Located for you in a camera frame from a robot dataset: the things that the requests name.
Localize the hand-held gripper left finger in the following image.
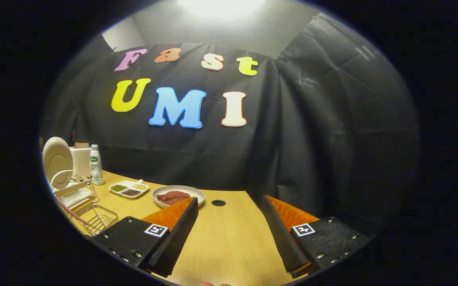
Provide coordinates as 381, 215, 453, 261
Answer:
92, 197, 199, 278

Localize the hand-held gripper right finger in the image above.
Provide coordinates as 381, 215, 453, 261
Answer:
261, 195, 373, 278

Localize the metal wire basket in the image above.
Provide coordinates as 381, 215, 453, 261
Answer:
76, 204, 118, 237

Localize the white wire dish rack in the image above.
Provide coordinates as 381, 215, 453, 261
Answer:
50, 170, 99, 212

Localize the red white striped spoon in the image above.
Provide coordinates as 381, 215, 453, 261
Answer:
54, 194, 90, 228

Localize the white round plate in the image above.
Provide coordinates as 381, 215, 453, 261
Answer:
42, 137, 74, 189

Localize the grey plate of meat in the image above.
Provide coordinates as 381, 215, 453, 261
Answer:
152, 186, 206, 209

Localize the white divided condiment dish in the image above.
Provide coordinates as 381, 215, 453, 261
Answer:
108, 180, 150, 199

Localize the black backdrop cloth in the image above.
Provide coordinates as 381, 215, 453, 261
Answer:
40, 14, 419, 235

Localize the white green drink bottle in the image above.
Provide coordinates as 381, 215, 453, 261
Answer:
89, 144, 105, 186

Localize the white toaster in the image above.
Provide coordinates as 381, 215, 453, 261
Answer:
69, 146, 93, 178

